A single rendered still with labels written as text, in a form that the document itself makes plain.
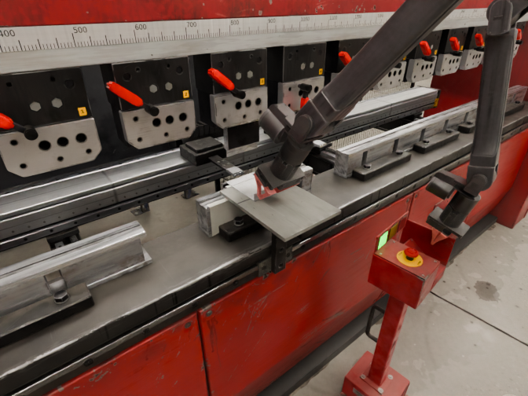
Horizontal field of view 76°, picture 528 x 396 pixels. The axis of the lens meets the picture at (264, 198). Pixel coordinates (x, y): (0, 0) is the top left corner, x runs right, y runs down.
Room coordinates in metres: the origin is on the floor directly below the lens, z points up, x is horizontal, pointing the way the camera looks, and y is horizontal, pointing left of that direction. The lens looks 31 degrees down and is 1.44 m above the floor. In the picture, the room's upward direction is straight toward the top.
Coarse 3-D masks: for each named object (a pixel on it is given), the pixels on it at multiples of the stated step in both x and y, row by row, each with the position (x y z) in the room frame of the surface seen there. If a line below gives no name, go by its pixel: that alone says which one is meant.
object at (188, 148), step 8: (184, 144) 1.05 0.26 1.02; (192, 144) 1.02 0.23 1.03; (200, 144) 1.02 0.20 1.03; (208, 144) 1.02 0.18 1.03; (216, 144) 1.02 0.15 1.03; (184, 152) 1.01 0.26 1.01; (192, 152) 0.98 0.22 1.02; (200, 152) 0.98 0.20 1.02; (208, 152) 0.98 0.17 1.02; (216, 152) 1.00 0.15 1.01; (224, 152) 1.02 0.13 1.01; (192, 160) 0.97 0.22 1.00; (200, 160) 0.97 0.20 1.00; (208, 160) 0.98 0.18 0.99; (216, 160) 0.96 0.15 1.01; (224, 160) 0.96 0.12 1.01; (224, 168) 0.90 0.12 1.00; (232, 168) 0.90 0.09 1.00
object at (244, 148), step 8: (232, 128) 0.82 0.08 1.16; (240, 128) 0.83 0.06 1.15; (248, 128) 0.85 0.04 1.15; (256, 128) 0.86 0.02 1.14; (224, 136) 0.82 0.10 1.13; (232, 136) 0.82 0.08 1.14; (240, 136) 0.83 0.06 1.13; (248, 136) 0.85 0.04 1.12; (256, 136) 0.86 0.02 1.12; (224, 144) 0.82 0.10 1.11; (232, 144) 0.82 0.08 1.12; (240, 144) 0.83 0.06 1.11; (248, 144) 0.85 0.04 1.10; (256, 144) 0.88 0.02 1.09; (232, 152) 0.83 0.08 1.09; (240, 152) 0.84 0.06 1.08
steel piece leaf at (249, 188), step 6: (252, 180) 0.83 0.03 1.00; (234, 186) 0.80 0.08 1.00; (240, 186) 0.80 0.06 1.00; (246, 186) 0.80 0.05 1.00; (252, 186) 0.80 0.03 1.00; (246, 192) 0.76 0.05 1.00; (252, 192) 0.76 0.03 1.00; (264, 192) 0.74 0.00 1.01; (252, 198) 0.73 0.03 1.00; (258, 198) 0.73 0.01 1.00
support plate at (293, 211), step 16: (224, 192) 0.77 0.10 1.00; (240, 192) 0.77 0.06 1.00; (288, 192) 0.77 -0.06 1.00; (304, 192) 0.77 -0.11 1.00; (240, 208) 0.70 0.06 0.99; (256, 208) 0.69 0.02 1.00; (272, 208) 0.69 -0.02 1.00; (288, 208) 0.69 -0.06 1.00; (304, 208) 0.69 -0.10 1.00; (320, 208) 0.69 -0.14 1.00; (336, 208) 0.69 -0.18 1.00; (272, 224) 0.62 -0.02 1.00; (288, 224) 0.62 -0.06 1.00; (304, 224) 0.62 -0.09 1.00
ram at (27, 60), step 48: (0, 0) 0.55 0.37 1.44; (48, 0) 0.59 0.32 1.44; (96, 0) 0.63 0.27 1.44; (144, 0) 0.68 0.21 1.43; (192, 0) 0.74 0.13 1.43; (240, 0) 0.80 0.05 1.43; (288, 0) 0.89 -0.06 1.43; (336, 0) 0.98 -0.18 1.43; (384, 0) 1.11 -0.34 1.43; (480, 0) 1.49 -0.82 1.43; (96, 48) 0.62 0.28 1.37; (144, 48) 0.67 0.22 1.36; (192, 48) 0.73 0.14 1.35; (240, 48) 0.80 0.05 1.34
